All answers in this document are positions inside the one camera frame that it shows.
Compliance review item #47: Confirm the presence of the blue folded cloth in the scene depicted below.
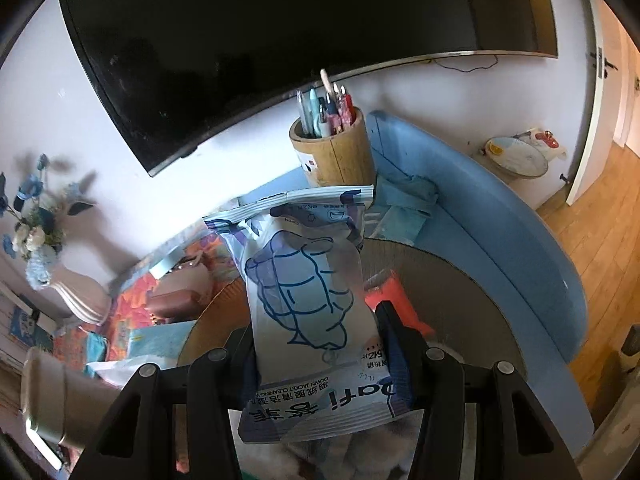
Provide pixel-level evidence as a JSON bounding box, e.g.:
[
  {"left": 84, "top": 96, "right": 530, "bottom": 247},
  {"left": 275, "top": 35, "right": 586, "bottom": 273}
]
[{"left": 370, "top": 175, "right": 441, "bottom": 247}]

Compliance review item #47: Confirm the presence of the blue and white wipes packet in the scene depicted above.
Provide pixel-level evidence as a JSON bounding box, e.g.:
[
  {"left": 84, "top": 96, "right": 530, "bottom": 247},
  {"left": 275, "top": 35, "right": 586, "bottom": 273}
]
[{"left": 202, "top": 185, "right": 419, "bottom": 446}]

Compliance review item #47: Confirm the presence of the floral quilted blanket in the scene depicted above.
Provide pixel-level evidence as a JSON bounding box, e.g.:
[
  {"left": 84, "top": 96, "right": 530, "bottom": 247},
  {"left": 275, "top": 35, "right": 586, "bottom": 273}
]
[{"left": 52, "top": 232, "right": 238, "bottom": 377}]

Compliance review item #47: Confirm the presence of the television cable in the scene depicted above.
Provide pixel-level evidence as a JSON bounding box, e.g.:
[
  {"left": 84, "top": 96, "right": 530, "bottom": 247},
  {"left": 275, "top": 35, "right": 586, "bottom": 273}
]
[{"left": 425, "top": 52, "right": 501, "bottom": 74}]

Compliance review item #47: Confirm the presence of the black door handle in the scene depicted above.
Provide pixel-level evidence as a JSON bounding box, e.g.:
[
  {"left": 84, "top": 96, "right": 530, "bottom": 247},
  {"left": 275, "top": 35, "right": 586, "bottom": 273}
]
[{"left": 590, "top": 47, "right": 617, "bottom": 79}]

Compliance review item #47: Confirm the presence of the stack of books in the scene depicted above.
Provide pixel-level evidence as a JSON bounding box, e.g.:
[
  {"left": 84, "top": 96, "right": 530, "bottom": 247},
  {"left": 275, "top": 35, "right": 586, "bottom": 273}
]
[{"left": 0, "top": 280, "right": 57, "bottom": 363}]

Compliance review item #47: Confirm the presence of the black flat television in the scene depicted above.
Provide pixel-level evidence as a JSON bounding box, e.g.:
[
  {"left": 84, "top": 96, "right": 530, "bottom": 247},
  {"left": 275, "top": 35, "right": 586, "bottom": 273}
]
[{"left": 57, "top": 0, "right": 559, "bottom": 177}]

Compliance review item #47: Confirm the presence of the artificial flower bouquet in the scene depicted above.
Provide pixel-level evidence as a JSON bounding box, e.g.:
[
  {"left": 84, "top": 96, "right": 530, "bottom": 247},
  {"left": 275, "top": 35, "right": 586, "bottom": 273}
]
[{"left": 0, "top": 152, "right": 99, "bottom": 273}]

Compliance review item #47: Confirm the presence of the white packet with red print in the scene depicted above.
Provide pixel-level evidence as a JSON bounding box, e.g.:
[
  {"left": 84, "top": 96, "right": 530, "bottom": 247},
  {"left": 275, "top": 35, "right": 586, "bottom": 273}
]
[{"left": 527, "top": 127, "right": 569, "bottom": 162}]

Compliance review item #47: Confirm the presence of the pinkish brown handbag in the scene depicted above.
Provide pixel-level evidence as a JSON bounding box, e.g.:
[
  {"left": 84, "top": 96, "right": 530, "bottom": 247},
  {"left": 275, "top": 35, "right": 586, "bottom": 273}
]
[{"left": 149, "top": 254, "right": 217, "bottom": 322}]

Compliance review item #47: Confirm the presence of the coral pink pouch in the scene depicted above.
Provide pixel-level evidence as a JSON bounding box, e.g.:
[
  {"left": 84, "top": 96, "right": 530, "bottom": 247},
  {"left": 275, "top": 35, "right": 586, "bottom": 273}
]
[{"left": 364, "top": 270, "right": 436, "bottom": 339}]

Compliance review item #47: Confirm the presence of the light blue tissue box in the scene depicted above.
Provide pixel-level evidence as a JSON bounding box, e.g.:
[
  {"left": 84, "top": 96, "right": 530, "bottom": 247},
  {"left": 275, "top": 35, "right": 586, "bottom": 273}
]
[{"left": 90, "top": 320, "right": 197, "bottom": 387}]

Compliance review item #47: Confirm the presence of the bamboo pen holder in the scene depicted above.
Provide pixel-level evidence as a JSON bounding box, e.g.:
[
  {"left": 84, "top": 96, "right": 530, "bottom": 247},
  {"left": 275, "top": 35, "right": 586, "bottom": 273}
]
[{"left": 289, "top": 105, "right": 377, "bottom": 189}]

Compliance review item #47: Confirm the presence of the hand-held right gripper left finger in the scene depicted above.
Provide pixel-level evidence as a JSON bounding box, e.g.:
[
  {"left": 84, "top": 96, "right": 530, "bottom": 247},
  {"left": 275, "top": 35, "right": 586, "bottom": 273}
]
[{"left": 72, "top": 325, "right": 262, "bottom": 480}]

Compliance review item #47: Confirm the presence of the white door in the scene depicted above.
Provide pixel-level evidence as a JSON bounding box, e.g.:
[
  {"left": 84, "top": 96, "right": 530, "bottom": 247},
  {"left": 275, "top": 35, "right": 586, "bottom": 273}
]
[{"left": 565, "top": 0, "right": 640, "bottom": 207}]

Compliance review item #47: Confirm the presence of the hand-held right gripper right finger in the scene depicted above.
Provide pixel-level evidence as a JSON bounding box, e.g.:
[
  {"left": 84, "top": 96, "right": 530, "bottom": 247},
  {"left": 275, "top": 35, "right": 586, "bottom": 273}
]
[{"left": 374, "top": 299, "right": 583, "bottom": 480}]

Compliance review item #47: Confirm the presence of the bunch of pens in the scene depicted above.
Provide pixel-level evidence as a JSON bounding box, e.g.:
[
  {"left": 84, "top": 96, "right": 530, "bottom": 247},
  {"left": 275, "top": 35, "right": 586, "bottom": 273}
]
[{"left": 297, "top": 67, "right": 357, "bottom": 139}]

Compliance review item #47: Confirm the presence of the silver thermos cup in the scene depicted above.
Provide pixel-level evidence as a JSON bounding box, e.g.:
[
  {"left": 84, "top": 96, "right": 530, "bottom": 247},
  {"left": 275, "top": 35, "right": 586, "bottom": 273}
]
[{"left": 20, "top": 346, "right": 122, "bottom": 447}]

